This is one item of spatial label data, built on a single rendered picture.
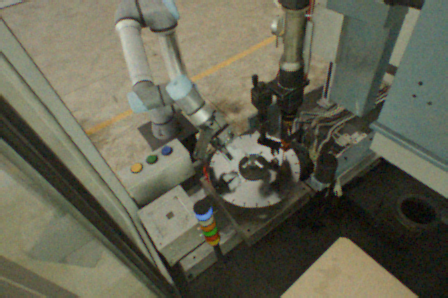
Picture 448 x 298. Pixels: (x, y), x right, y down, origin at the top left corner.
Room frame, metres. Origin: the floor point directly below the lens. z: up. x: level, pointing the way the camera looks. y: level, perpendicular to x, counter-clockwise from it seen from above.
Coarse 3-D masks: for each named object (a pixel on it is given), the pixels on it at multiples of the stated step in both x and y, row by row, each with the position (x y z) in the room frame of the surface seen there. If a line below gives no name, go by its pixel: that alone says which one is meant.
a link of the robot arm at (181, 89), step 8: (176, 80) 0.74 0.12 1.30; (184, 80) 0.73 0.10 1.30; (168, 88) 0.73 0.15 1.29; (176, 88) 0.71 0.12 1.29; (184, 88) 0.72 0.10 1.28; (192, 88) 0.73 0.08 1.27; (176, 96) 0.71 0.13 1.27; (184, 96) 0.70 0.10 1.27; (192, 96) 0.71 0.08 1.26; (200, 96) 0.73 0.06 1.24; (184, 104) 0.70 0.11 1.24; (192, 104) 0.69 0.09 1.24; (200, 104) 0.70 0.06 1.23; (184, 112) 0.70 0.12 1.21; (192, 112) 0.69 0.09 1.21
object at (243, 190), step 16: (240, 144) 0.75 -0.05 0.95; (256, 144) 0.74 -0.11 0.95; (224, 160) 0.69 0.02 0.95; (272, 160) 0.65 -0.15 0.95; (288, 160) 0.64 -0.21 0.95; (224, 176) 0.61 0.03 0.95; (240, 176) 0.60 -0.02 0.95; (272, 176) 0.58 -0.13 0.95; (288, 176) 0.57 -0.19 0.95; (224, 192) 0.55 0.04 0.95; (240, 192) 0.54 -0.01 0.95; (256, 192) 0.53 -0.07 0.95; (272, 192) 0.52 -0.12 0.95; (288, 192) 0.50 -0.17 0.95
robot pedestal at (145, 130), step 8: (184, 120) 1.17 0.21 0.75; (144, 128) 1.17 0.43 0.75; (184, 128) 1.11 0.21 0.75; (192, 128) 1.10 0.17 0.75; (144, 136) 1.10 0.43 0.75; (152, 136) 1.09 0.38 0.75; (176, 136) 1.06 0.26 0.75; (184, 136) 1.05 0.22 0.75; (192, 136) 1.07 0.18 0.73; (152, 144) 1.04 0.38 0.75; (160, 144) 1.03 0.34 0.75; (184, 144) 1.05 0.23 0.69; (192, 144) 1.07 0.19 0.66; (192, 152) 1.06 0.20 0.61; (192, 160) 1.05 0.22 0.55
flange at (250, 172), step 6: (246, 156) 0.68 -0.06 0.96; (240, 162) 0.66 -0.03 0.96; (264, 162) 0.64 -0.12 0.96; (240, 168) 0.63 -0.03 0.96; (246, 168) 0.62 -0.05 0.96; (252, 168) 0.61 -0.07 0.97; (258, 168) 0.62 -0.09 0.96; (264, 168) 0.61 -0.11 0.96; (246, 174) 0.60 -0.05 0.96; (252, 174) 0.59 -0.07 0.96; (258, 174) 0.59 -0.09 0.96; (264, 174) 0.59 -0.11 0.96
